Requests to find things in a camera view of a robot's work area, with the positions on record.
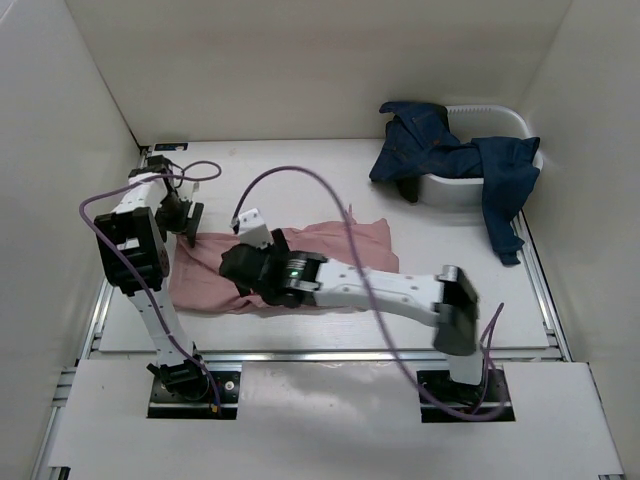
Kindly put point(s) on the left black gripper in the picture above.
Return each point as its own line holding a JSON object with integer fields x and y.
{"x": 179, "y": 226}

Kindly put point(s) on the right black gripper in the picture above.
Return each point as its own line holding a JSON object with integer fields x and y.
{"x": 271, "y": 250}

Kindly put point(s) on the pink trousers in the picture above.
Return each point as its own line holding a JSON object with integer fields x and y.
{"x": 196, "y": 285}

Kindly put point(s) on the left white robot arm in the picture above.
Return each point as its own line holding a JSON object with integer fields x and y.
{"x": 132, "y": 245}

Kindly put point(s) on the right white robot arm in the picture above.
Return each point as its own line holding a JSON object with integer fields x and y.
{"x": 447, "y": 302}

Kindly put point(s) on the dark blue jeans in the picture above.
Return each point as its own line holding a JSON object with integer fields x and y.
{"x": 418, "y": 142}

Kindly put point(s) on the white plastic basket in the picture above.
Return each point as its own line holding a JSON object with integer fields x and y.
{"x": 488, "y": 135}

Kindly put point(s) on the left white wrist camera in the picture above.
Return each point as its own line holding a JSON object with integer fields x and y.
{"x": 187, "y": 189}

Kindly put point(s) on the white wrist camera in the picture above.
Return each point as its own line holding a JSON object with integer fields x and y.
{"x": 251, "y": 229}
{"x": 187, "y": 189}

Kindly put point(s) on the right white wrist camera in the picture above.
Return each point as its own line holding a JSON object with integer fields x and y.
{"x": 251, "y": 229}

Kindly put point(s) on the aluminium left rail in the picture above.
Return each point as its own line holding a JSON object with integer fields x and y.
{"x": 107, "y": 215}

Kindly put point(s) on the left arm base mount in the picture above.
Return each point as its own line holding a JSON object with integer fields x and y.
{"x": 220, "y": 392}

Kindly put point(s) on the aluminium front rail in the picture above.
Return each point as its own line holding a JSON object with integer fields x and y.
{"x": 235, "y": 360}

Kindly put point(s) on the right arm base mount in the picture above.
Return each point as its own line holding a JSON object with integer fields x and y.
{"x": 467, "y": 398}

